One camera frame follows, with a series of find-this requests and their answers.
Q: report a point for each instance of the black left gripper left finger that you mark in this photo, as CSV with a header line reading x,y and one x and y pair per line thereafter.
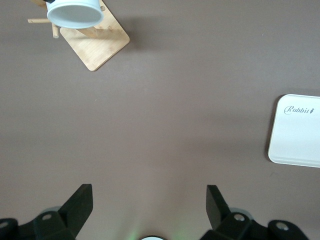
x,y
72,212

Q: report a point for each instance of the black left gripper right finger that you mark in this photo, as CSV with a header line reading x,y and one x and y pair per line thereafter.
x,y
217,212

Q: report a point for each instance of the white tray with Rabbit print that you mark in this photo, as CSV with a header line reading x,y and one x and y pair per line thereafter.
x,y
297,135

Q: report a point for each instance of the wooden cup stand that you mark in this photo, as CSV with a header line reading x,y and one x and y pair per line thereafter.
x,y
100,47

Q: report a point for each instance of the white ceramic cup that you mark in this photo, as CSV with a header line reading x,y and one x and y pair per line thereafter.
x,y
75,15

